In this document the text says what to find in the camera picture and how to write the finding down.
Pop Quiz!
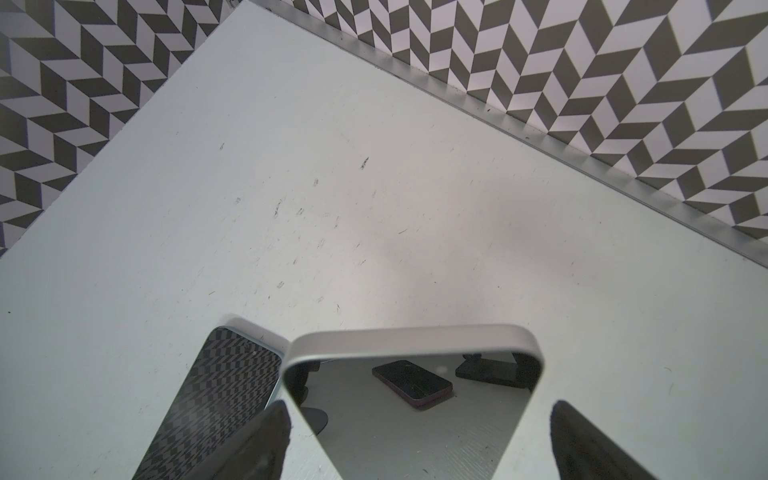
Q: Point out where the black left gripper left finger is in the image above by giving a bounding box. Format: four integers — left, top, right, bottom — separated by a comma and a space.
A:
184, 400, 292, 480

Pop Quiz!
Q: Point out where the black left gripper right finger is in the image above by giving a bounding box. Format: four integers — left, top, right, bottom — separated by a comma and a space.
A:
550, 400, 654, 480

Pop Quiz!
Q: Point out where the phone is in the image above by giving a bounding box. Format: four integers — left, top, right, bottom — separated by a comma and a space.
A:
133, 326, 286, 479
281, 324, 544, 479

